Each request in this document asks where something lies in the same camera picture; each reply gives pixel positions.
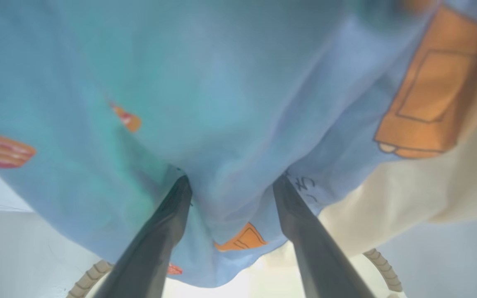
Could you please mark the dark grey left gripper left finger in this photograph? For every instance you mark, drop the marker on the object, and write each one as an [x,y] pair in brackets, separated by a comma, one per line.
[147,256]

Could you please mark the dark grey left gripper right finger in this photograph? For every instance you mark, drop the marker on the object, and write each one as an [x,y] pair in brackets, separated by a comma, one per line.
[321,260]

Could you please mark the cream white garment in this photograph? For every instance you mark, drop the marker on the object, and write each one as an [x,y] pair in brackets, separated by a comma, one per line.
[420,190]

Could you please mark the blue bear print garment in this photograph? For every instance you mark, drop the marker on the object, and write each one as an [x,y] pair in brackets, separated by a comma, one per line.
[222,103]

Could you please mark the cream perforated laundry basket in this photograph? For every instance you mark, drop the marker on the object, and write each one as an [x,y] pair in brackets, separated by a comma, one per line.
[93,275]

